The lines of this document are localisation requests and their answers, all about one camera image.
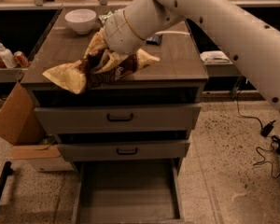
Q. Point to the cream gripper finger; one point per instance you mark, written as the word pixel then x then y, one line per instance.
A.
pixel 97 44
pixel 109 60

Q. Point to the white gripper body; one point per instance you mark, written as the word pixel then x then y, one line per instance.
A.
pixel 118 32

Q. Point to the brown chip bag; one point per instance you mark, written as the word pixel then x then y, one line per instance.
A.
pixel 79 76

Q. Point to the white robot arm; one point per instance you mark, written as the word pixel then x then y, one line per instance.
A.
pixel 251 44

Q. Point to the grey drawer cabinet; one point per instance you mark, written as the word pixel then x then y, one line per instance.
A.
pixel 177 79

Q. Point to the open bottom drawer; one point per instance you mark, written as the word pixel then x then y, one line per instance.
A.
pixel 128 192

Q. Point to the white ceramic bowl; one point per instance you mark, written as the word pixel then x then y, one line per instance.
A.
pixel 82 21

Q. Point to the dark blue snack bar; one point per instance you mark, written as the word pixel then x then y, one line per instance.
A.
pixel 154 40

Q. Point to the folded white cloth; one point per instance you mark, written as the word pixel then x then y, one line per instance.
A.
pixel 215 56

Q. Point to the white pump bottle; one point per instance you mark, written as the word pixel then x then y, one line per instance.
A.
pixel 7 57

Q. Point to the cardboard box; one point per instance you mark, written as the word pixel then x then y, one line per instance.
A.
pixel 20 127

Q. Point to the black bar left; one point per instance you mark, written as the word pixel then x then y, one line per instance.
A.
pixel 0 187

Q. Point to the top drawer with handle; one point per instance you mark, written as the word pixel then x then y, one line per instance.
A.
pixel 118 119

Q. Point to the drawer with handle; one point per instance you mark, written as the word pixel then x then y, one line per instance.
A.
pixel 118 119
pixel 166 149

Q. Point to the middle drawer with handle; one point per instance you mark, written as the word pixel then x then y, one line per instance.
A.
pixel 166 149

